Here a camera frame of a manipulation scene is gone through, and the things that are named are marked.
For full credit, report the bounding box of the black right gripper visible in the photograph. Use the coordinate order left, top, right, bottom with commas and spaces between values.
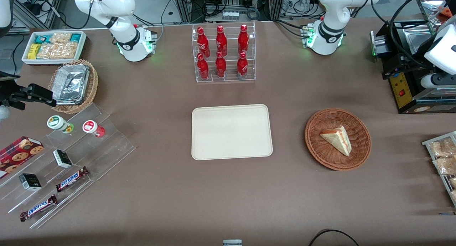
0, 72, 57, 110

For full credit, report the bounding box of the triangle sandwich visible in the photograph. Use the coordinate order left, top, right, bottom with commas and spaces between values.
320, 125, 352, 157

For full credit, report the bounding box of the light tan wicker basket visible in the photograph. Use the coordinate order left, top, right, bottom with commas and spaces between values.
48, 59, 99, 114

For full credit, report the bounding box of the beige plastic tray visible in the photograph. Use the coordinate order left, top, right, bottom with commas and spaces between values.
191, 104, 274, 161

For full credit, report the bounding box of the brown round wicker basket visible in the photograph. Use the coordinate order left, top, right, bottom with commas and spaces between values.
305, 108, 372, 171

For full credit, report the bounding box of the tray of packaged snacks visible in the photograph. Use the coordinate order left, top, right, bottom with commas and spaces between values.
422, 131, 456, 208

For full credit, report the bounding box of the stack of foil containers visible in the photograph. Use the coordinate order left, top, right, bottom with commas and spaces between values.
53, 63, 90, 106

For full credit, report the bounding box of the green lid yoghurt cup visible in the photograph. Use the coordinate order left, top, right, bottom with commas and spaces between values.
47, 115, 74, 134

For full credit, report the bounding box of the white plastic snack bin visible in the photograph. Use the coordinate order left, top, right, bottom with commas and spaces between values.
21, 30, 87, 66

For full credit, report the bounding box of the clear bag of crackers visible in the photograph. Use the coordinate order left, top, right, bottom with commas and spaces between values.
51, 32, 72, 44
37, 43, 59, 60
57, 42, 78, 59

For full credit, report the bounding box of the red lid yoghurt cup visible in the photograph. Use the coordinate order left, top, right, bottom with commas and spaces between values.
82, 120, 105, 138

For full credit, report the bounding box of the red plaid cookie box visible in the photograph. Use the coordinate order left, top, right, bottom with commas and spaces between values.
0, 136, 45, 179

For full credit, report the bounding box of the small black carton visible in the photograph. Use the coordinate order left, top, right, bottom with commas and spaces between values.
19, 173, 42, 191
53, 149, 73, 169

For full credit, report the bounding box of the clear acrylic stepped display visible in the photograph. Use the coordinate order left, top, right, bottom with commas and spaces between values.
0, 103, 136, 229

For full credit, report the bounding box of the Snickers chocolate bar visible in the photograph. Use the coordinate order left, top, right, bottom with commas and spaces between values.
55, 166, 89, 193
20, 194, 58, 222

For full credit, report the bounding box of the red cola bottle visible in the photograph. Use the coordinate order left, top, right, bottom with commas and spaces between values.
197, 53, 209, 80
215, 51, 227, 78
216, 25, 228, 57
238, 24, 249, 55
237, 52, 248, 79
197, 27, 211, 58

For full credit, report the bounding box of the clear acrylic bottle rack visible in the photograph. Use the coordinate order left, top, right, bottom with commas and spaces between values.
192, 21, 256, 83

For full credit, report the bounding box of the black hot food display machine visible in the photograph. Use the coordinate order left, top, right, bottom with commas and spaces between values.
370, 0, 456, 114

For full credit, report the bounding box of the steel food pan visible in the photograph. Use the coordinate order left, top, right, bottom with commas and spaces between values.
404, 27, 435, 56

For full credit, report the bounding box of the aluminium frame rack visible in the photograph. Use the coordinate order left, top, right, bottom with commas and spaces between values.
173, 0, 285, 24

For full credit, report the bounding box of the black cable loop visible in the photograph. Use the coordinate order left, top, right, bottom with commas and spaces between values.
308, 229, 360, 246

